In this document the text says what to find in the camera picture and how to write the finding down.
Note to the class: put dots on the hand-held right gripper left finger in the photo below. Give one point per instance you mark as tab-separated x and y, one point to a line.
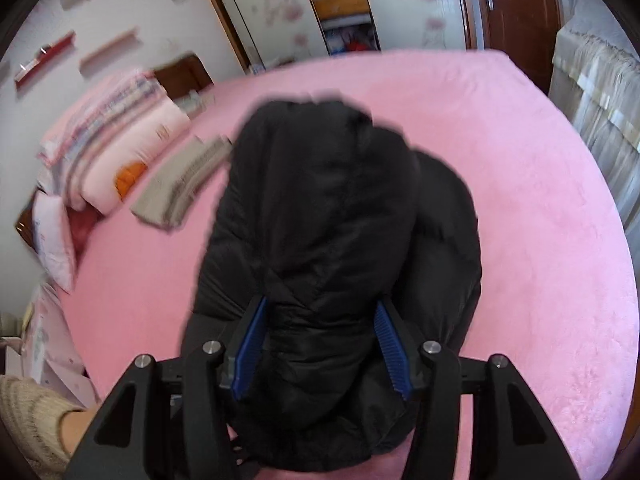
249	350

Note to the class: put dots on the person's left forearm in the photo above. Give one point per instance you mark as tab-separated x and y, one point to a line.
35	425

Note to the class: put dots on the lace-covered furniture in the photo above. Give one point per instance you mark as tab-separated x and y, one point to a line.
600	85

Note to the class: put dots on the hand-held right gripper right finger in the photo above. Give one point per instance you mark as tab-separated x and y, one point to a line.
395	355

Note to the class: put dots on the wooden drawer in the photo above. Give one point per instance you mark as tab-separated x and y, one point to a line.
340	5

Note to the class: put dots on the brown wooden door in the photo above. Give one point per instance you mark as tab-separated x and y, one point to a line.
520	5

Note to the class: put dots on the pink bed blanket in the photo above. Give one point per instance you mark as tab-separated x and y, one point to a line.
525	210

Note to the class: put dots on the red wall shelf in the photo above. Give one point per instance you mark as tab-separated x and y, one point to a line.
45	60

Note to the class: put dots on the pink floral sheet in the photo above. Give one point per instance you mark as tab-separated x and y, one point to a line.
55	340

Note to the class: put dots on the black puffer jacket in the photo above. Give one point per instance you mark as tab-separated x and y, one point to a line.
325	210

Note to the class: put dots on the folded beige sweater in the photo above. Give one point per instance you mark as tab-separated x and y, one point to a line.
175	185

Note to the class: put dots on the pink pillow with orange print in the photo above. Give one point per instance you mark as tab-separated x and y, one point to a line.
135	155

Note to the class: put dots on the wooden headboard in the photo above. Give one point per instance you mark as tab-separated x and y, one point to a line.
182	75

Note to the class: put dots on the pink wall shelf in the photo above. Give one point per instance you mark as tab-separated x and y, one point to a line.
107	52

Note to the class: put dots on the white printed pillow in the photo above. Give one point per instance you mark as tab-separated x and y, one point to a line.
55	245

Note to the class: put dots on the small grey cloth item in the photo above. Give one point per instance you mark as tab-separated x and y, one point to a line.
189	104

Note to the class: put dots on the floral sliding-door wardrobe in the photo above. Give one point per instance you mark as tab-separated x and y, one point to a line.
280	5

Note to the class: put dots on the stack of pillows and quilts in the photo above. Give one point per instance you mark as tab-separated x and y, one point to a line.
95	135

